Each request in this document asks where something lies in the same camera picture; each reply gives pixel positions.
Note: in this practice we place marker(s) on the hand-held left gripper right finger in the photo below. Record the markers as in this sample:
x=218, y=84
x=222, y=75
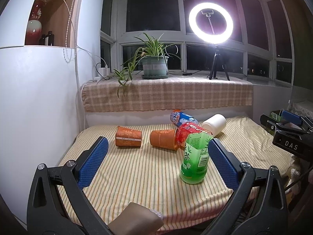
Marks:
x=222, y=164

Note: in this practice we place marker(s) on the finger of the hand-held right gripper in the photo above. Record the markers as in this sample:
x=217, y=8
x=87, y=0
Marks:
x=291, y=118
x=267, y=121

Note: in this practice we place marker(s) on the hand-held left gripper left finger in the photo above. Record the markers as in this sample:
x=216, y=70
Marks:
x=94, y=161

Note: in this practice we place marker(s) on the orange patterned paper cup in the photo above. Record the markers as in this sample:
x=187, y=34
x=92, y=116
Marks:
x=163, y=139
x=128, y=137

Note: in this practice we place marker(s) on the green cardboard box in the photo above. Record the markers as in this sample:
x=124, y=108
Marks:
x=276, y=115

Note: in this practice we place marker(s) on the white lace cloth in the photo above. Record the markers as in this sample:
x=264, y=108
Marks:
x=302, y=107

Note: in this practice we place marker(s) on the beige plush toy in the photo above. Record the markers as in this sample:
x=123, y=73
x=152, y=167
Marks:
x=295, y=171

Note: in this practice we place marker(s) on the green label cut bottle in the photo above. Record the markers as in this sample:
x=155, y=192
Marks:
x=194, y=161

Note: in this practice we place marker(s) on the white plastic jar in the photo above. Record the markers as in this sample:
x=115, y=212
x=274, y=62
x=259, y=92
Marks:
x=215, y=124

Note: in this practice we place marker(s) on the red label cut bottle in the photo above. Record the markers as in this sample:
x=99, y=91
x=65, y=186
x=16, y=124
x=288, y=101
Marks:
x=187, y=131

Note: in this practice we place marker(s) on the blue orange label cut bottle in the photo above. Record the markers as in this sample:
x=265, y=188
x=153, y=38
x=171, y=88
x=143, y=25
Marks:
x=182, y=118

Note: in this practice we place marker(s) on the brown cushion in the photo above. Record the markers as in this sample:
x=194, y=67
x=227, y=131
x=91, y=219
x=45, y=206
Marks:
x=134, y=219

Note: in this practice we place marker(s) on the black tripod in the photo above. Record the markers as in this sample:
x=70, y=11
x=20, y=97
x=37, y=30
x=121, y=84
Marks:
x=216, y=61

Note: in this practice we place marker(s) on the beige plaid cloth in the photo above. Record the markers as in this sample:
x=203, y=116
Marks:
x=171, y=93

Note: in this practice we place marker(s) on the white charger plug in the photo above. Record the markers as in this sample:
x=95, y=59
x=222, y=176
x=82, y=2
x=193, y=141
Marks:
x=106, y=70

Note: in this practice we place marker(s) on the green pot saucer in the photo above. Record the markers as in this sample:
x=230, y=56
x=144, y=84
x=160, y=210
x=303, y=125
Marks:
x=155, y=77

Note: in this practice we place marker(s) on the green plant pot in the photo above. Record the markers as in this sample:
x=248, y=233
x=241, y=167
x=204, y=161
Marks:
x=154, y=66

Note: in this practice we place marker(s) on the phone holder clamp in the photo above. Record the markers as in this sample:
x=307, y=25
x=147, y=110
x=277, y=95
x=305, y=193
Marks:
x=209, y=17

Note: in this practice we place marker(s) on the spider plant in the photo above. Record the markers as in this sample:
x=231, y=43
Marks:
x=149, y=46

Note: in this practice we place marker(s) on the short dark bottle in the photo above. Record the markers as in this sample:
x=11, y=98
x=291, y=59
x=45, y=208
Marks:
x=42, y=40

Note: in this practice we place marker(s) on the red white vase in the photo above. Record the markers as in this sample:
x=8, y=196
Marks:
x=35, y=27

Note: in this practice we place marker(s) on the wooden niche shelf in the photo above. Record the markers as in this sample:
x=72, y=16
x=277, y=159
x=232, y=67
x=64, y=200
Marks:
x=57, y=9

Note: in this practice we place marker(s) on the white window frame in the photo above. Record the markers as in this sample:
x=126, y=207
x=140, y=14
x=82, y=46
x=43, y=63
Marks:
x=119, y=29

